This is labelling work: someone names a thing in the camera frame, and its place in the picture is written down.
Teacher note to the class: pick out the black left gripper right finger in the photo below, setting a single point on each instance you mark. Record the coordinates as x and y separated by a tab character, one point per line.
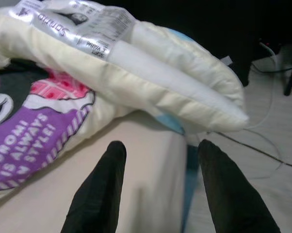
231	199

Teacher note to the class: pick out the cream Kuromi print blanket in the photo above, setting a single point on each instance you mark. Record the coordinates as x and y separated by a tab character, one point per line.
160	97

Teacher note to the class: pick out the cream bed mattress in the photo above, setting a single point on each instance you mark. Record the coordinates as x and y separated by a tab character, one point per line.
39	208

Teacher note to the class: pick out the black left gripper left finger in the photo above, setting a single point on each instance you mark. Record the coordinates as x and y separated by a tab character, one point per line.
100	194

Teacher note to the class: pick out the black tripod stand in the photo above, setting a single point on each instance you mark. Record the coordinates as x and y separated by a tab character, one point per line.
291	80

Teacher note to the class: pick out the black partition panel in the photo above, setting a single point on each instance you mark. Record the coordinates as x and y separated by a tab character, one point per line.
209	21

